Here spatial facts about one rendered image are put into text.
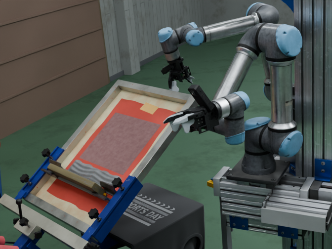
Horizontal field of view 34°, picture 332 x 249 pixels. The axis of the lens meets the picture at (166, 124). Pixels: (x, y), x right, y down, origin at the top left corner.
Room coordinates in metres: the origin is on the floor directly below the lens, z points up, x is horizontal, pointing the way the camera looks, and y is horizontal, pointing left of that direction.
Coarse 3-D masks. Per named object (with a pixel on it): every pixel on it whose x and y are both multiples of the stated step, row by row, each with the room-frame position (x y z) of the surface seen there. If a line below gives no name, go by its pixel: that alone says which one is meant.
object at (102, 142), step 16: (112, 112) 2.66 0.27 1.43; (128, 112) 2.59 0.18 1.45; (112, 128) 2.54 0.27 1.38; (128, 128) 2.48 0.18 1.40; (96, 144) 2.50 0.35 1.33; (112, 144) 2.44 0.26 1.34; (80, 160) 2.45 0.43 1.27; (96, 160) 2.39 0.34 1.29; (48, 192) 2.36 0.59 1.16; (64, 192) 2.31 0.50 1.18
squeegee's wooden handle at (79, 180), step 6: (48, 168) 2.35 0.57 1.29; (54, 168) 2.32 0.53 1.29; (60, 168) 2.30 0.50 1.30; (60, 174) 2.28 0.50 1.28; (66, 174) 2.25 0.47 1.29; (72, 174) 2.23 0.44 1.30; (72, 180) 2.23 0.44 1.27; (78, 180) 2.18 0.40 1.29; (84, 180) 2.15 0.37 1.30; (84, 186) 2.16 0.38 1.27; (90, 186) 2.11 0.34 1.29; (96, 186) 2.11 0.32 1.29; (96, 192) 2.11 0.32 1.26; (102, 192) 2.13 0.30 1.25
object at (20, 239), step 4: (20, 236) 2.07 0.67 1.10; (24, 236) 2.06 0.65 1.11; (20, 240) 2.05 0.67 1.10; (24, 240) 2.04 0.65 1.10; (28, 240) 2.04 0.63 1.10; (32, 240) 2.05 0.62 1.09; (36, 240) 2.06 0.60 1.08; (16, 244) 2.04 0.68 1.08; (20, 244) 2.03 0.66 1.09; (24, 244) 2.02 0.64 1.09; (20, 248) 2.01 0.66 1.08; (24, 248) 2.02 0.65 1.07
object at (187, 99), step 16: (112, 96) 2.74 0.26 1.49; (160, 96) 2.54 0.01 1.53; (176, 96) 2.46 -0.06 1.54; (192, 96) 2.40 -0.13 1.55; (96, 112) 2.67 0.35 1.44; (80, 128) 2.61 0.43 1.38; (64, 144) 2.56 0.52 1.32; (160, 144) 2.23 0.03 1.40; (144, 160) 2.19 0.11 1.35; (48, 176) 2.45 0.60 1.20; (144, 176) 2.14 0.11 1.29; (32, 192) 2.38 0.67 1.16; (48, 208) 2.21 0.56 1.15; (80, 224) 2.04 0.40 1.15; (96, 240) 1.95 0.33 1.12
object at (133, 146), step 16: (144, 112) 2.53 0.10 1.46; (160, 112) 2.47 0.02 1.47; (144, 128) 2.42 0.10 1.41; (160, 128) 2.37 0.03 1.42; (128, 144) 2.38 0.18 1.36; (144, 144) 2.33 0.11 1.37; (112, 160) 2.34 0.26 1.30; (128, 160) 2.29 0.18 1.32; (80, 192) 2.26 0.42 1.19; (80, 208) 2.17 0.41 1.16; (96, 208) 2.12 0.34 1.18
